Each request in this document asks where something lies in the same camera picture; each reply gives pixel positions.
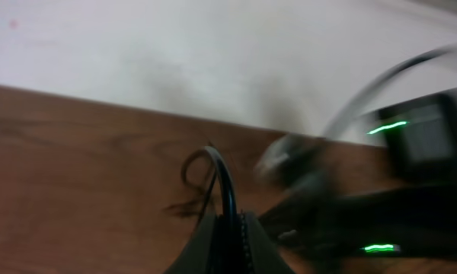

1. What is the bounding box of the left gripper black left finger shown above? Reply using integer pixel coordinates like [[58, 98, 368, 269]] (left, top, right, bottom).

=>
[[164, 213, 222, 274]]

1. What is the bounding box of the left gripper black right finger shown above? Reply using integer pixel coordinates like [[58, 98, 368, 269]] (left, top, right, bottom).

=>
[[240, 212, 295, 274]]

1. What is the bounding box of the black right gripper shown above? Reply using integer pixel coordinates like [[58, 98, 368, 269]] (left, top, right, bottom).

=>
[[256, 135, 457, 272]]

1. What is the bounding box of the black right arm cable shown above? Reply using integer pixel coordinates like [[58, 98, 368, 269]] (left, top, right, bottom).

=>
[[321, 43, 457, 140]]

